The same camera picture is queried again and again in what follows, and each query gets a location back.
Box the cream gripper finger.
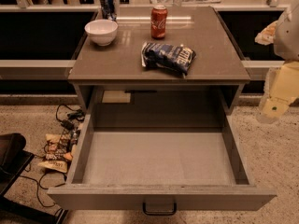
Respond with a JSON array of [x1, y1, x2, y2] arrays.
[[256, 96, 294, 124]]

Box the blue chip bag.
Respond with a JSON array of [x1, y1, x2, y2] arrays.
[[141, 42, 196, 77]]

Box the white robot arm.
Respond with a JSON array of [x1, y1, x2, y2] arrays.
[[255, 0, 299, 124]]

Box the grey cabinet with brown top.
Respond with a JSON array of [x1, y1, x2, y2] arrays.
[[69, 7, 249, 129]]

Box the grey open top drawer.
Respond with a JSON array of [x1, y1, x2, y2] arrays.
[[48, 117, 277, 211]]

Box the red cola can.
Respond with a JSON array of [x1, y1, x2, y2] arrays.
[[150, 5, 168, 39]]

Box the white label inside cabinet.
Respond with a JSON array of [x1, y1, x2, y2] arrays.
[[102, 91, 131, 104]]

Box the white bowl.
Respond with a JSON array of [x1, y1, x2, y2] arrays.
[[84, 20, 119, 46]]

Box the blue soda can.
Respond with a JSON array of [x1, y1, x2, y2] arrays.
[[99, 0, 116, 21]]

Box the snack bags on floor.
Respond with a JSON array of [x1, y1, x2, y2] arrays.
[[38, 131, 80, 174]]

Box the black chair base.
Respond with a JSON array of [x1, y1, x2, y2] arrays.
[[0, 133, 67, 224]]

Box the black drawer handle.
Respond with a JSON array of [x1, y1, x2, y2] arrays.
[[142, 203, 178, 217]]

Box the black cables and adapter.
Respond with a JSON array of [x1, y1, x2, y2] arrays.
[[55, 104, 86, 132]]

